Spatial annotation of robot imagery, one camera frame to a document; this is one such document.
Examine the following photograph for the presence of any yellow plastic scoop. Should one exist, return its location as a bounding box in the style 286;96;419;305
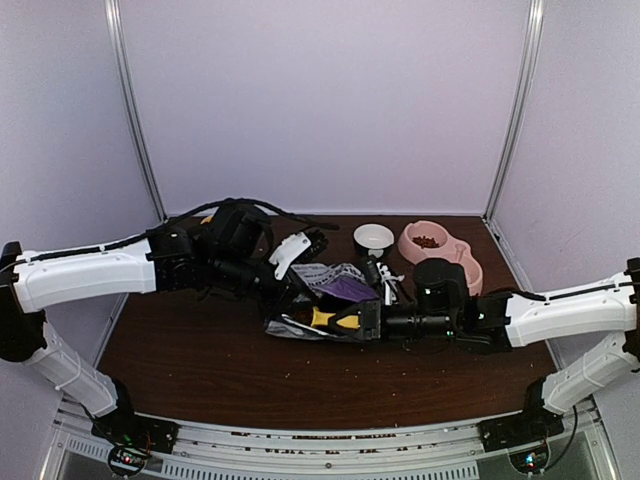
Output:
311;307;360;332

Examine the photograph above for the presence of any purple pet food bag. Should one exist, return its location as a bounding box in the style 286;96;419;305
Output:
264;263;380;343

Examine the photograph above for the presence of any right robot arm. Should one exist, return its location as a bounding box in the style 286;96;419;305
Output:
311;258;639;442

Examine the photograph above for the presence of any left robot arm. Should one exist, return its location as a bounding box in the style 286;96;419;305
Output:
1;202;323;444

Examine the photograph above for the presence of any brown pet food kibble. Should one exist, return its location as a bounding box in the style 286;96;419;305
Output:
294;233;444;324

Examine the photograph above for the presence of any pink double pet feeder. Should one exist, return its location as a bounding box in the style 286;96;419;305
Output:
397;220;484;296

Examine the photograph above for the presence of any black and white ceramic bowl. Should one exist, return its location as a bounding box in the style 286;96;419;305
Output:
352;223;395;258

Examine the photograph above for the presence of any right circuit board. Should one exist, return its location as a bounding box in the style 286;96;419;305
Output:
508;443;550;475

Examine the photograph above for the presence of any circuit board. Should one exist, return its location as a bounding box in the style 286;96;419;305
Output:
508;443;550;475
107;446;150;476

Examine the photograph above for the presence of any left circuit board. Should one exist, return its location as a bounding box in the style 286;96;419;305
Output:
107;446;150;476

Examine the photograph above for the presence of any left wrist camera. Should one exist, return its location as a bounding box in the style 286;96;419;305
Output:
268;229;328;280

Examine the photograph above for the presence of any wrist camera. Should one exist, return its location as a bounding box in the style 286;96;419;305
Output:
268;229;328;280
359;256;404;306

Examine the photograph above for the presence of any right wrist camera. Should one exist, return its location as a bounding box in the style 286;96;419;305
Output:
359;256;404;306

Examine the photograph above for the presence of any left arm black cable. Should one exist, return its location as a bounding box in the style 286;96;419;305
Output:
0;197;341;271

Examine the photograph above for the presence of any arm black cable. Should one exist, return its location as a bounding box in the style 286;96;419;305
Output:
0;197;341;271
542;404;584;471

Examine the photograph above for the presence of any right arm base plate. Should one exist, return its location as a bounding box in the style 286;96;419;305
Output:
477;409;564;452

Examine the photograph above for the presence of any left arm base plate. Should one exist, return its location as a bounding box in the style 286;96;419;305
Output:
90;414;179;454

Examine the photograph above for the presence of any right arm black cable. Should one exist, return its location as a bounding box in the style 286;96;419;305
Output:
542;404;584;471

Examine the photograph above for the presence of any front aluminium rail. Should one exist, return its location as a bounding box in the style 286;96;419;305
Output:
49;389;616;480

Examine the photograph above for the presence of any left aluminium corner post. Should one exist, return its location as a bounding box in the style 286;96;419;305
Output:
104;0;167;222

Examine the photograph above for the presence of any aluminium corner post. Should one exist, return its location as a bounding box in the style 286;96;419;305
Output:
104;0;167;222
483;0;546;224

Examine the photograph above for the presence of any right aluminium corner post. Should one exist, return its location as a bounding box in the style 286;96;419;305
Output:
483;0;546;224

